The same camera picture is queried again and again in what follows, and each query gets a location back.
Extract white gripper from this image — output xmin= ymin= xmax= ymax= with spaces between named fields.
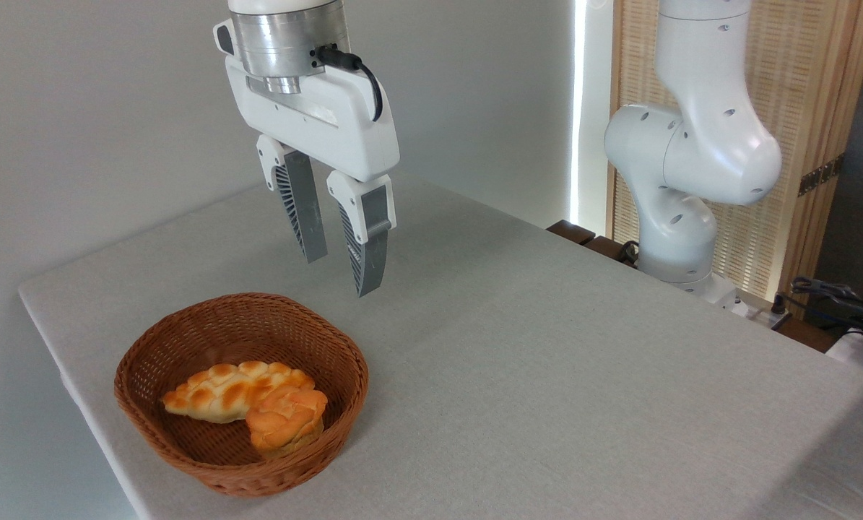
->
xmin=213 ymin=19 xmax=401 ymax=298

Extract round orange bread bun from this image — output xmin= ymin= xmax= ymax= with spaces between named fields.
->
xmin=245 ymin=386 xmax=329 ymax=462

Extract long braided bread loaf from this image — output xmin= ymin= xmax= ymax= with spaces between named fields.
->
xmin=160 ymin=360 xmax=317 ymax=425

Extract brown wicker basket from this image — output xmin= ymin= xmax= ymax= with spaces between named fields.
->
xmin=113 ymin=292 xmax=370 ymax=498

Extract dark brown wooden block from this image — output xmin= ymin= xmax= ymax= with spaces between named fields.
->
xmin=546 ymin=220 xmax=597 ymax=247
xmin=583 ymin=235 xmax=640 ymax=269

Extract dark metal screen hinge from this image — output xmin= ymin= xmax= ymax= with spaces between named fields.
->
xmin=797 ymin=153 xmax=846 ymax=197

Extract wooden slatted folding screen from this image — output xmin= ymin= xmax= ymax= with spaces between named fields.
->
xmin=607 ymin=0 xmax=863 ymax=320

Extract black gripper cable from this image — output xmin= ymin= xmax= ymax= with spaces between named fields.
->
xmin=315 ymin=45 xmax=385 ymax=123

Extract black cable bundle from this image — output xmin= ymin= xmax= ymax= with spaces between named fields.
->
xmin=789 ymin=267 xmax=863 ymax=342

